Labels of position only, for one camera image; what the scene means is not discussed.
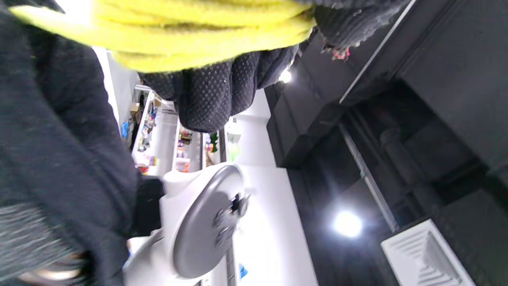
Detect person's right hand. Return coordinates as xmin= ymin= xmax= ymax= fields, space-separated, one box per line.
xmin=133 ymin=177 xmax=165 ymax=237

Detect person's left hand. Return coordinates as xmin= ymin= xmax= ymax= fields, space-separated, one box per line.
xmin=0 ymin=0 xmax=411 ymax=286

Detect yellow rope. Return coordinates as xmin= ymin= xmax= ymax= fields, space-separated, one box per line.
xmin=8 ymin=0 xmax=318 ymax=74

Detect grey handheld controller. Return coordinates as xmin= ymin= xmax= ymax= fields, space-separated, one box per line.
xmin=123 ymin=163 xmax=251 ymax=286

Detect shelf with colourful items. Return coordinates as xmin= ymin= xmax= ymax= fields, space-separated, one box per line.
xmin=119 ymin=85 xmax=225 ymax=177

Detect white ceiling air vent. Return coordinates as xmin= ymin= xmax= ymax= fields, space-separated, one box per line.
xmin=380 ymin=218 xmax=477 ymax=286

